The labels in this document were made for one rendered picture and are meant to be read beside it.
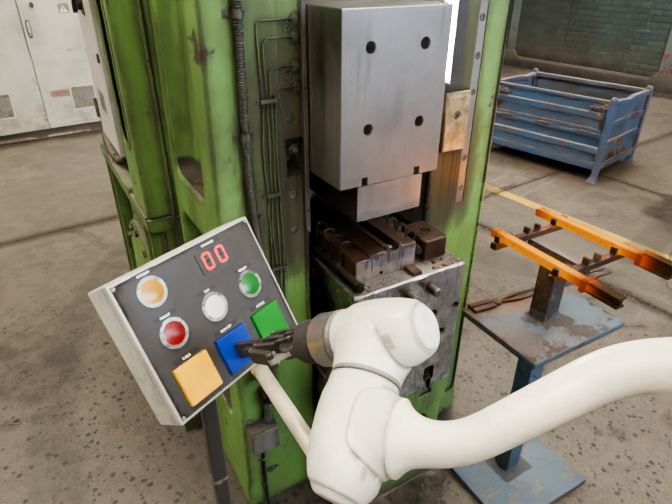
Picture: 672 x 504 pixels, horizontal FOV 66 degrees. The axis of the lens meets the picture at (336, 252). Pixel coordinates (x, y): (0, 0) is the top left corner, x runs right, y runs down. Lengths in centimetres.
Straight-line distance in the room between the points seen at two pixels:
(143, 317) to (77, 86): 552
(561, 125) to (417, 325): 448
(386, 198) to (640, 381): 81
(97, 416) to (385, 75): 186
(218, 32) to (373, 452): 88
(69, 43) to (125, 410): 458
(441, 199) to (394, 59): 58
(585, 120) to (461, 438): 447
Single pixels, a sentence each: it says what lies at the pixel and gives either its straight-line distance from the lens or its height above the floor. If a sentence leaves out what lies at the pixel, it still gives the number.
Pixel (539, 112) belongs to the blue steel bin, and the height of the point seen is 48.
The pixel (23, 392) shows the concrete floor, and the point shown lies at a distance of 276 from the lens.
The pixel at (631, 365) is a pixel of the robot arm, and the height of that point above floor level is 127.
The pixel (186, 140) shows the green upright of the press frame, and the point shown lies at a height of 122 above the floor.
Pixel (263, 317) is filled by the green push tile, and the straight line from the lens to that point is 110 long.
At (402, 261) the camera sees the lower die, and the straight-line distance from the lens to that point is 147.
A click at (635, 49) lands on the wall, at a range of 941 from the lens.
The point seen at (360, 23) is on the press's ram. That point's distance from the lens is 118.
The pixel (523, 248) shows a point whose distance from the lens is 154.
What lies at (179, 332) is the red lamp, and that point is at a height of 109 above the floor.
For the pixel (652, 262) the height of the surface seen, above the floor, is 97.
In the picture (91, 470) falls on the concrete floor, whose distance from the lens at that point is 231.
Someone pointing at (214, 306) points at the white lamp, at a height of 109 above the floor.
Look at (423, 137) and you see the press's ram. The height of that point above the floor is 129.
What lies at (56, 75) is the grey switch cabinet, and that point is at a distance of 636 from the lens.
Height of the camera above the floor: 168
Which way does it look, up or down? 29 degrees down
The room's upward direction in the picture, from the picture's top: straight up
